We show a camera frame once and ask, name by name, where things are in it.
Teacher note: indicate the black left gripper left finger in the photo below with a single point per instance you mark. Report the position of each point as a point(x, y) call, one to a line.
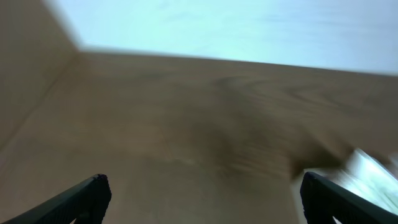
point(84, 203)

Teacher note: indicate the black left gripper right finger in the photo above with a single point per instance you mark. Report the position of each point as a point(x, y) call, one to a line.
point(324, 202)

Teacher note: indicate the white cardboard box pink inside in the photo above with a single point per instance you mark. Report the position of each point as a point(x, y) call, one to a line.
point(362, 174)

